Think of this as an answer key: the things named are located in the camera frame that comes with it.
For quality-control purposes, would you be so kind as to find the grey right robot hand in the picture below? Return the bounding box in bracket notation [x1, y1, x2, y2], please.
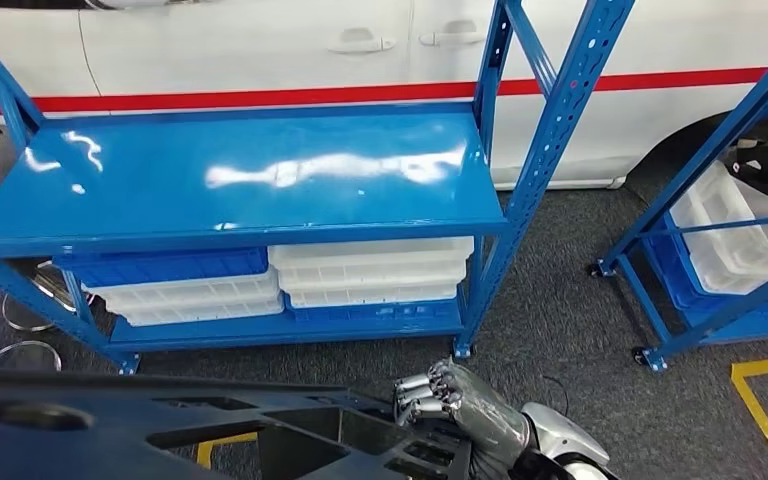
[393, 357, 535, 466]

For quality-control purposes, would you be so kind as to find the black plastic plate panel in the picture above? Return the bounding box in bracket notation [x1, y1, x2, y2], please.
[0, 367, 475, 480]

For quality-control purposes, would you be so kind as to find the blue metal shelf rack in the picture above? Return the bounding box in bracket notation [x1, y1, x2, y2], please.
[589, 26, 768, 376]
[0, 0, 637, 376]

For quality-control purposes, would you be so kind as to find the chrome stanchion base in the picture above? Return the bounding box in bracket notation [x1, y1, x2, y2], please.
[0, 291, 61, 333]
[31, 260, 97, 313]

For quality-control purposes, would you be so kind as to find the white car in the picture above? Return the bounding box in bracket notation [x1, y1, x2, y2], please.
[0, 0, 768, 193]

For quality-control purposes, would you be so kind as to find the thin black cable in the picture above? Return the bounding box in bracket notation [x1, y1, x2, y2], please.
[541, 375, 571, 420]

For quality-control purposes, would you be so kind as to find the white car door handle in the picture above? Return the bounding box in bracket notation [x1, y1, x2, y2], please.
[327, 27, 397, 56]
[418, 19, 488, 48]

